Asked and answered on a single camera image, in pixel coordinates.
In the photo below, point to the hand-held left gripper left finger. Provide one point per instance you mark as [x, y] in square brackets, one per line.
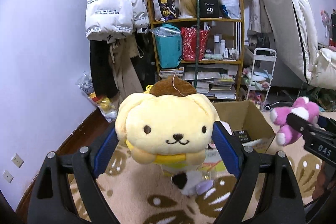
[105, 150]

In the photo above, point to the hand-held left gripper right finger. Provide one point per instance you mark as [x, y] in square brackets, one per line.
[225, 150]

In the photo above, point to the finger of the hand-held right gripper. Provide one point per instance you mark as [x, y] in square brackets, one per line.
[296, 121]
[326, 123]

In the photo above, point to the pink round plush toy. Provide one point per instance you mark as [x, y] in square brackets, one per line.
[211, 145]

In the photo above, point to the pink bear plush toy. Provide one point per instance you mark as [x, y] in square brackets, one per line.
[304, 107]

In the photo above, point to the small black box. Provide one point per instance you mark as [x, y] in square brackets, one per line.
[241, 136]

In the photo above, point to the cardboard box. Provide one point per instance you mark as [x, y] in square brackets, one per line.
[252, 116]

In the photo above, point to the yellow dog plush toy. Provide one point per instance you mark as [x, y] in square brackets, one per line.
[168, 119]

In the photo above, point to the plastic bag with yellow items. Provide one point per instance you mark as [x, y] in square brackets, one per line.
[105, 108]

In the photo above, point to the black and white plush toy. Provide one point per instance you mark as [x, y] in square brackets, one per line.
[183, 180]

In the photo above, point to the beige patterned blanket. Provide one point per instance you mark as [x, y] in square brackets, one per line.
[147, 182]

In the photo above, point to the pastel cloths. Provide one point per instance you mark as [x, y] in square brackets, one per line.
[257, 77]

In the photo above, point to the pile of magazines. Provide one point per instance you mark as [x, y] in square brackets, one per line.
[218, 85]

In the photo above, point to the white trolley cart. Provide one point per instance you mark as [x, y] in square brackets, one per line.
[265, 51]

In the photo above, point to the black hanging garment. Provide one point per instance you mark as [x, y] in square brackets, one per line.
[101, 69]

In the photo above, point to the black device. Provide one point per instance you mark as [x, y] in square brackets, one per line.
[260, 40]

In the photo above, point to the mint green pouch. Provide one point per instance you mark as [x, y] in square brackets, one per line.
[214, 56]

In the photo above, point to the stack of books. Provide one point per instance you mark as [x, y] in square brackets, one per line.
[170, 72]

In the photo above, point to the black hanging coat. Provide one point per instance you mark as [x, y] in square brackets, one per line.
[147, 61]

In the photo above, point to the pink ornament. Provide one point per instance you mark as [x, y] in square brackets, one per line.
[326, 19]

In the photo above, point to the row of cosmetic bottles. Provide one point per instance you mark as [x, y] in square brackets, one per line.
[222, 47]

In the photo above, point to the green pole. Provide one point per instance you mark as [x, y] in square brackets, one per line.
[197, 43]

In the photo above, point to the red patterned bag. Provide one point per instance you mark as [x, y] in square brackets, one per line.
[191, 43]

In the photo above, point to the teal paper bag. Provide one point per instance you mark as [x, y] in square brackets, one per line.
[168, 48]

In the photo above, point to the cream mattress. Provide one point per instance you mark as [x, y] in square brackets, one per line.
[288, 3]

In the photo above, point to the yellow wooden shelf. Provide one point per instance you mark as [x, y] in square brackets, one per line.
[210, 19]

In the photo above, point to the clear plastic bag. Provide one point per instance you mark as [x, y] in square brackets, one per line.
[165, 31]

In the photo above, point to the black box with white print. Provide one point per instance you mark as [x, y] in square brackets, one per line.
[208, 7]

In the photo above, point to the dark wooden bed frame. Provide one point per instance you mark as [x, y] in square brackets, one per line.
[78, 129]

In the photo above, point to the white wall socket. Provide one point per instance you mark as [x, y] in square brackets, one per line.
[8, 176]
[17, 160]

